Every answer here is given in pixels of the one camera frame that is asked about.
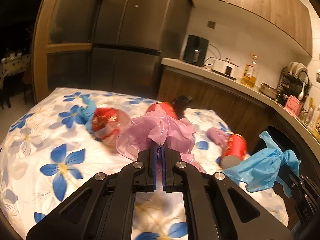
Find blue plastic bag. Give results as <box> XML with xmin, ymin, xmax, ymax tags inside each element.
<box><xmin>223</xmin><ymin>131</ymin><xmax>300</xmax><ymax>198</ymax></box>
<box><xmin>77</xmin><ymin>95</ymin><xmax>97</xmax><ymax>134</ymax></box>

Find red paper cup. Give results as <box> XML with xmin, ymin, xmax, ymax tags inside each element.
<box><xmin>220</xmin><ymin>134</ymin><xmax>247</xmax><ymax>169</ymax></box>
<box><xmin>146</xmin><ymin>102</ymin><xmax>178</xmax><ymax>119</ymax></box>

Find purple plastic bag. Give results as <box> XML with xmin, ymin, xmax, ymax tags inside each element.
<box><xmin>206</xmin><ymin>127</ymin><xmax>231</xmax><ymax>149</ymax></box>

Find red white snack bag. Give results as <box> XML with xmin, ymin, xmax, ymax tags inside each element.
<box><xmin>91</xmin><ymin>107</ymin><xmax>131</xmax><ymax>148</ymax></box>

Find pink plastic bag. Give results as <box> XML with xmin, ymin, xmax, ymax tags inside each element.
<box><xmin>116</xmin><ymin>110</ymin><xmax>205</xmax><ymax>172</ymax></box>

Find black plastic bag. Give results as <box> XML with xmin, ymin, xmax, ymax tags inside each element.
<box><xmin>170</xmin><ymin>95</ymin><xmax>193</xmax><ymax>119</ymax></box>

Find black trash bin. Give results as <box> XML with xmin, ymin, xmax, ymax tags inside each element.
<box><xmin>264</xmin><ymin>126</ymin><xmax>319</xmax><ymax>172</ymax></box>

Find floral blue white tablecloth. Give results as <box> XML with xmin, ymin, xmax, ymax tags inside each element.
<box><xmin>1</xmin><ymin>88</ymin><xmax>289</xmax><ymax>239</ymax></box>

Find pink utensil holder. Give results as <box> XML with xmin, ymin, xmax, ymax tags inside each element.
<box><xmin>285</xmin><ymin>95</ymin><xmax>304</xmax><ymax>116</ymax></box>

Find lower wooden cabinets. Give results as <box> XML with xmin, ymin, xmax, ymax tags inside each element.
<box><xmin>158</xmin><ymin>66</ymin><xmax>277</xmax><ymax>139</ymax></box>

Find steel bowl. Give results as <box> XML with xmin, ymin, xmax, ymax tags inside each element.
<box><xmin>259</xmin><ymin>83</ymin><xmax>279</xmax><ymax>100</ymax></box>

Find black dish rack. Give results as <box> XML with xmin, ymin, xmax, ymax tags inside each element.
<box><xmin>277</xmin><ymin>62</ymin><xmax>312</xmax><ymax>107</ymax></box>

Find cooking oil bottle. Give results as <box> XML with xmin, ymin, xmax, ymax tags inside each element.
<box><xmin>241</xmin><ymin>54</ymin><xmax>258</xmax><ymax>89</ymax></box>

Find white rice cooker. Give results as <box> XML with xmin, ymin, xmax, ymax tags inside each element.
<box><xmin>212</xmin><ymin>59</ymin><xmax>239</xmax><ymax>80</ymax></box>

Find black air fryer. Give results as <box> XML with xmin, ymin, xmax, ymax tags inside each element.
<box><xmin>183</xmin><ymin>35</ymin><xmax>209</xmax><ymax>67</ymax></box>

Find wooden glass door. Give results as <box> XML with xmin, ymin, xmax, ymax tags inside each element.
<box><xmin>31</xmin><ymin>0</ymin><xmax>103</xmax><ymax>102</ymax></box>

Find grey refrigerator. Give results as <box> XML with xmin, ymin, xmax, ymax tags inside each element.
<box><xmin>90</xmin><ymin>0</ymin><xmax>191</xmax><ymax>99</ymax></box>

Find wooden upper cabinet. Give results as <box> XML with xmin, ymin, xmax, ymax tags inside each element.
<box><xmin>193</xmin><ymin>0</ymin><xmax>313</xmax><ymax>56</ymax></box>

